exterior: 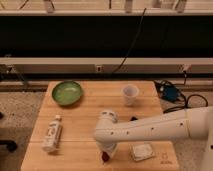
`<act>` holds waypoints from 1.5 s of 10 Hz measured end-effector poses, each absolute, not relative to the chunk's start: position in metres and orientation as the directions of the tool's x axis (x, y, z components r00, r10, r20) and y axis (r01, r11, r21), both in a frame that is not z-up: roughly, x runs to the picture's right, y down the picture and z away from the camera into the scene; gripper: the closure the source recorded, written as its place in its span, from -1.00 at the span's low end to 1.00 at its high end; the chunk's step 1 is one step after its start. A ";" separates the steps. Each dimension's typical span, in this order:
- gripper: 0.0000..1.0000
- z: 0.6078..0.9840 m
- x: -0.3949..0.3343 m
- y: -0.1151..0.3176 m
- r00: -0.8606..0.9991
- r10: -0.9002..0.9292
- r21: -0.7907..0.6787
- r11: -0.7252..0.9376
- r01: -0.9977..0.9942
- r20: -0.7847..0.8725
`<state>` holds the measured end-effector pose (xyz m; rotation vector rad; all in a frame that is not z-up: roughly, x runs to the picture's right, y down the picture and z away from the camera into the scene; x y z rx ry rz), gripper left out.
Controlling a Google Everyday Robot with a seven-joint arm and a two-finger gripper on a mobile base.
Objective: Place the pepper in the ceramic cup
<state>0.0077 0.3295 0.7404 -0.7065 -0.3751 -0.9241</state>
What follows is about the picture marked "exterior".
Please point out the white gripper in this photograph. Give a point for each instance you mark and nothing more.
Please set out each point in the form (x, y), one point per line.
(108, 147)

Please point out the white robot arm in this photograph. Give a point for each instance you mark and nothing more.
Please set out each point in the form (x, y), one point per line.
(195, 123)

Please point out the red pepper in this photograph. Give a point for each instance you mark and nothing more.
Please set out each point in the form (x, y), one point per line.
(105, 157)

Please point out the blue power device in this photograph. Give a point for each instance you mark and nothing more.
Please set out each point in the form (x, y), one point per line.
(167, 90)

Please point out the small white square container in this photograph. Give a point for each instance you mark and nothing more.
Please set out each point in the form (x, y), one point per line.
(143, 151)

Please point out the white plastic bottle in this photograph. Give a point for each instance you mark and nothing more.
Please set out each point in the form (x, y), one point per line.
(52, 135)

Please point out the small black object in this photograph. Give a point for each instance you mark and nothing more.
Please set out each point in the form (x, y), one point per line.
(133, 118)

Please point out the green ceramic bowl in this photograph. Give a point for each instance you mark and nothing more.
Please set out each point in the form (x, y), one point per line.
(67, 92)

